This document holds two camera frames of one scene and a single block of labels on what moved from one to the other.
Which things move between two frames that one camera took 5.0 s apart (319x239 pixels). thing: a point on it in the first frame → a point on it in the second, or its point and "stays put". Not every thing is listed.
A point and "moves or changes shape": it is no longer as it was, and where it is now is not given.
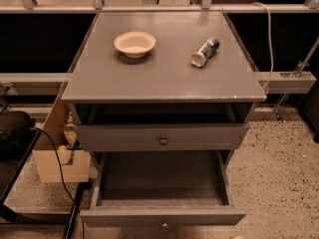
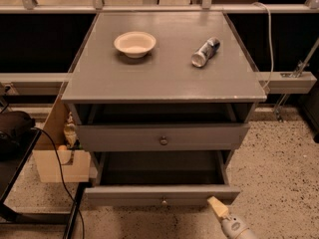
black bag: [14, 124] stays put
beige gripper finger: [238, 237] → [234, 227]
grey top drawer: [162, 136] stays put
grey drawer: [169, 189] moves or changes shape
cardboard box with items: [65, 154] stays put
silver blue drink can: [205, 52] stays put
